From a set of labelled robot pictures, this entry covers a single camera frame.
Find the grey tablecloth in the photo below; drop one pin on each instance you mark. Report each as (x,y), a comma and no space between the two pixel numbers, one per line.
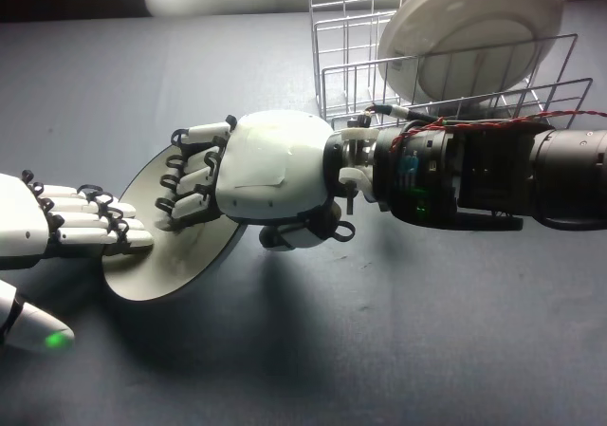
(332,350)

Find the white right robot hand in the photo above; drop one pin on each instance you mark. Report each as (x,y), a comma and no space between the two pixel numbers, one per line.
(270,170)

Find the white plate with printed centre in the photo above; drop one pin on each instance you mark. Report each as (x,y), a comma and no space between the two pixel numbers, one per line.
(465,23)

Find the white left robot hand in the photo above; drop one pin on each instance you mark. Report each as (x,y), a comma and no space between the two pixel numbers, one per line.
(19,217)

